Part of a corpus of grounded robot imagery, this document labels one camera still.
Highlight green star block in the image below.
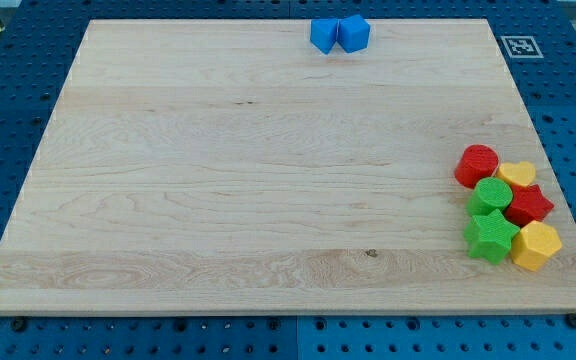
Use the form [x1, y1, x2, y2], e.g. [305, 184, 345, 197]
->
[463, 209, 520, 265]

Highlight red star block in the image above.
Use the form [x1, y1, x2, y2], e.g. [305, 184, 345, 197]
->
[504, 184, 554, 227]

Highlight large wooden board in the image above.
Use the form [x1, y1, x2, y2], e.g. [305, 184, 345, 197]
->
[0, 19, 576, 317]

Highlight blue block left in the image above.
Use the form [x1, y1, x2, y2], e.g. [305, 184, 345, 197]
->
[310, 18, 339, 54]

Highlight blue cube block right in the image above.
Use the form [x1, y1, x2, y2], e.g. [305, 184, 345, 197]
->
[337, 14, 371, 53]

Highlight red cylinder block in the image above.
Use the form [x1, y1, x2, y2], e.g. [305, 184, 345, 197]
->
[454, 144, 499, 189]

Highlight green cylinder block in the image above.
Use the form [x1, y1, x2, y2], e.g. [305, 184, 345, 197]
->
[466, 177, 513, 216]

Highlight yellow heart block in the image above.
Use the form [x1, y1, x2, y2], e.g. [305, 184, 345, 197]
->
[496, 161, 537, 187]

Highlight yellow hexagon block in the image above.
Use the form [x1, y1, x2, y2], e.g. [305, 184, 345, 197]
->
[510, 220, 562, 272]

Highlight white fiducial marker tag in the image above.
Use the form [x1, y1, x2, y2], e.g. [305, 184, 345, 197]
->
[501, 35, 543, 59]

